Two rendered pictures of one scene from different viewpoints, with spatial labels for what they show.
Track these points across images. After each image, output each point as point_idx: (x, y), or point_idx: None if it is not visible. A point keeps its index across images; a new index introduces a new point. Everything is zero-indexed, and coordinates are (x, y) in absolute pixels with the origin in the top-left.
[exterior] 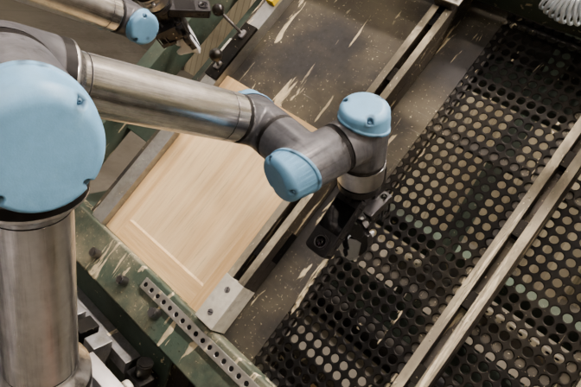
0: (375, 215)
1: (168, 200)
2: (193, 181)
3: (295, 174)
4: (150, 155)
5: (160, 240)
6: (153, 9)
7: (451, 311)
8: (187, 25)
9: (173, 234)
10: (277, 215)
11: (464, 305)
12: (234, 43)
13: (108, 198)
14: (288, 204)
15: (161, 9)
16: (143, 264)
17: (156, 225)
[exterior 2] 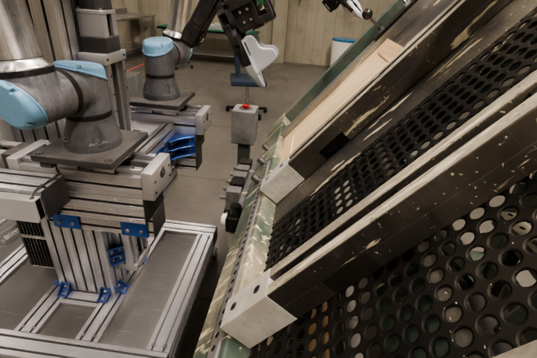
0: (235, 4)
1: (312, 121)
2: (328, 109)
3: None
4: (320, 95)
5: (293, 145)
6: None
7: (379, 192)
8: None
9: (300, 141)
10: (334, 114)
11: (399, 189)
12: (399, 13)
13: (292, 121)
14: (344, 105)
15: None
16: (275, 154)
17: (298, 137)
